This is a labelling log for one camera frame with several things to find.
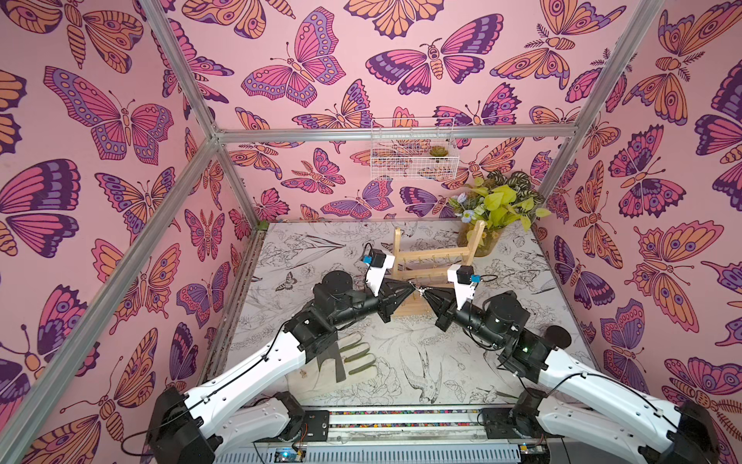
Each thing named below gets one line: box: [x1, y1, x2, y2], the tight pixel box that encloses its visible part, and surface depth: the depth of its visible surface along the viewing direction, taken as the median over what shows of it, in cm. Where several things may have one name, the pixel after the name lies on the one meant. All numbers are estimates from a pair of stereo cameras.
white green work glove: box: [310, 332, 377, 392], surface depth 85 cm
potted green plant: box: [449, 170, 552, 257], surface depth 99 cm
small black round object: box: [543, 324, 572, 351], surface depth 86 cm
